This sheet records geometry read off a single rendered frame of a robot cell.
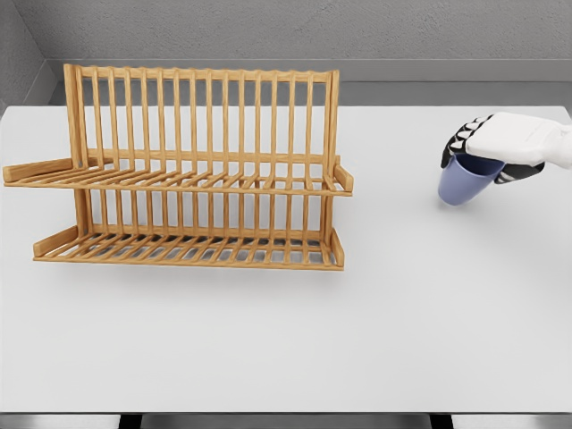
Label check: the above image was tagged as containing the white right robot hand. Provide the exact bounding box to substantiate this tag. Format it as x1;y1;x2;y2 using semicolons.
441;112;559;185

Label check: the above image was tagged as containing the wooden two-tier dish rack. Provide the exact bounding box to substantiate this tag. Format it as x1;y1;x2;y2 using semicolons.
2;63;355;272

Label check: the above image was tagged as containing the blue cup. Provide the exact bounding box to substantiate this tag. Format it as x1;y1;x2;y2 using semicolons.
437;153;506;207

